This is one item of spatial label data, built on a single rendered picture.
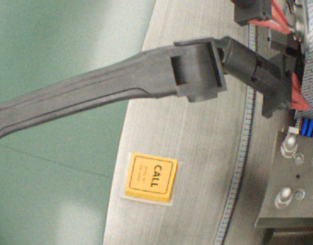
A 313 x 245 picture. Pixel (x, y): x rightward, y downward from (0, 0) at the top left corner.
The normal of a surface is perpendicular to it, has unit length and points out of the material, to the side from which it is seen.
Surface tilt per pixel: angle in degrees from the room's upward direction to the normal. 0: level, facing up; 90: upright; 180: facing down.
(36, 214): 0
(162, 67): 36
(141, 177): 0
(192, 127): 0
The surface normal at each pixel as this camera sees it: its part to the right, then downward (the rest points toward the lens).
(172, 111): 0.01, -0.44
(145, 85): 0.26, 0.12
